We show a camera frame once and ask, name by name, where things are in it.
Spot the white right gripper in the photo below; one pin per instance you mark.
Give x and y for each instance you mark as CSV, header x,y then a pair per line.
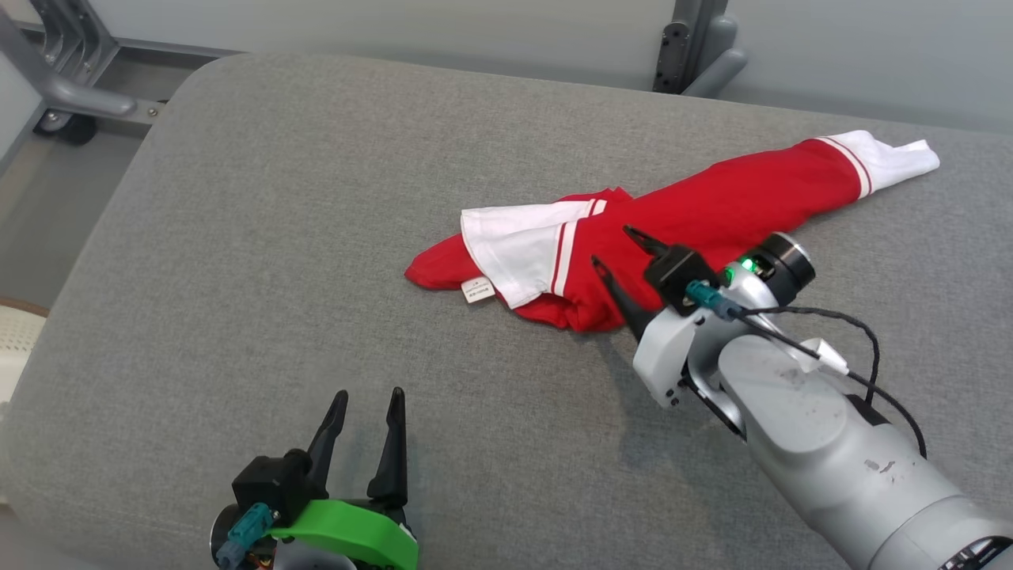
x,y
669,348

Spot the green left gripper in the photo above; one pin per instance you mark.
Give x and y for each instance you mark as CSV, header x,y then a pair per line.
x,y
348,530

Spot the red and white garment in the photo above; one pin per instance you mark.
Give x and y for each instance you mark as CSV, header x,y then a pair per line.
x,y
712,206

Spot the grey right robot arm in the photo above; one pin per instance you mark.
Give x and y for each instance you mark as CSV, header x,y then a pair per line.
x,y
839,459

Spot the white laundry basket brown rim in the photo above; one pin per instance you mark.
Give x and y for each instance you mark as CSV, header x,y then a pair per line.
x,y
17,340

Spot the black caster wheel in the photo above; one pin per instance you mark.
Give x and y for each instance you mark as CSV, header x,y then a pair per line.
x,y
67,127

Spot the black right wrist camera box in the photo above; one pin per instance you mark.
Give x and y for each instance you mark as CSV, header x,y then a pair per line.
x,y
677,273

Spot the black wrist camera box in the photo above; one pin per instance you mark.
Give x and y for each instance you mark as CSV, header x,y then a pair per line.
x,y
269,483
677,273

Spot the teal right camera connector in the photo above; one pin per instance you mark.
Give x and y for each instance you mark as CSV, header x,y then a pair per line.
x,y
708,299

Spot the teal camera connector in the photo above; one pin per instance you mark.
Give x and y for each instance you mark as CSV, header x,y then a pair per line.
x,y
244,534
708,299

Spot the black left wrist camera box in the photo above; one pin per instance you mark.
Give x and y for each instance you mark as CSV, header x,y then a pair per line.
x,y
269,483

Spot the teal left camera connector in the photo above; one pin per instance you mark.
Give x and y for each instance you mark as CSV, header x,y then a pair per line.
x,y
244,534

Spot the grey metal frame with bracket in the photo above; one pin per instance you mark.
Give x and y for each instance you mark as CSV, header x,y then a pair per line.
x,y
71,87

